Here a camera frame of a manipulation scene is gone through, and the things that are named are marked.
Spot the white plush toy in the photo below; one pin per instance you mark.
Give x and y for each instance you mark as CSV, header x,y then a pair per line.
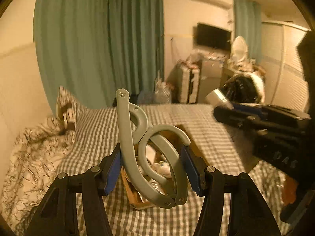
x,y
162,168

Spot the white oval mirror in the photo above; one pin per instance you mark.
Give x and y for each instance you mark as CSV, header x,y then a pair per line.
x,y
239,50

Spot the white suitcase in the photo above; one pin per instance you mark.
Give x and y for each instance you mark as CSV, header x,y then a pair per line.
x,y
188,84

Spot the white louvered wardrobe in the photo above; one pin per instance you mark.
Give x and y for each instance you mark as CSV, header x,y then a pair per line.
x,y
284,80

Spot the small silver roll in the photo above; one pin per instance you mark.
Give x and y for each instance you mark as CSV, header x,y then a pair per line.
x,y
217,99

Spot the patterned pillow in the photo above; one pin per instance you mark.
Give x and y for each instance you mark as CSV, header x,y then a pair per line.
x,y
68,109

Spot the white mini fridge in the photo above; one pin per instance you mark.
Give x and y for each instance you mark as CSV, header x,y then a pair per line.
x,y
212,76

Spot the black wall television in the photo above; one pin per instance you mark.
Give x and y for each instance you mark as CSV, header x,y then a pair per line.
x,y
210,36

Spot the black white floral blanket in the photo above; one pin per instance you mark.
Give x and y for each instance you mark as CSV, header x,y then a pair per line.
x,y
34,161

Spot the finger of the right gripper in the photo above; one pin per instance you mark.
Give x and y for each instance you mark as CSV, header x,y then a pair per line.
x,y
235,118
253,108

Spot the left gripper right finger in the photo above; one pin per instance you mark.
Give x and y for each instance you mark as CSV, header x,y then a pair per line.
x,y
195,169

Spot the green curtain right window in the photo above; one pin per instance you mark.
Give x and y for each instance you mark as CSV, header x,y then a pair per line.
x,y
248,24

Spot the cardboard box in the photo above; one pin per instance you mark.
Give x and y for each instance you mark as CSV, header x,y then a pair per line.
x,y
136,200

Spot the white sock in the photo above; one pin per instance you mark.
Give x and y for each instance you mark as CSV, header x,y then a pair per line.
x,y
150,154

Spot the green curtain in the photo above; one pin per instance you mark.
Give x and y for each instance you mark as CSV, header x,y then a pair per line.
x,y
95,47

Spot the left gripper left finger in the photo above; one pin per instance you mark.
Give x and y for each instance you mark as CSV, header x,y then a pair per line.
x,y
111,170

